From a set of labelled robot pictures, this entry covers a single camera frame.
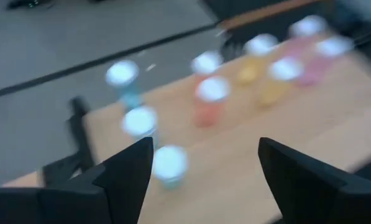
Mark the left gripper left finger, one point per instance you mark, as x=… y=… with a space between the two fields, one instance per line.
x=120 y=193

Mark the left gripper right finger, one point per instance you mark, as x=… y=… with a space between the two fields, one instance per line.
x=300 y=193

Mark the wooden side board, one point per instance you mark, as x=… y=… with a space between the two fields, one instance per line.
x=266 y=12

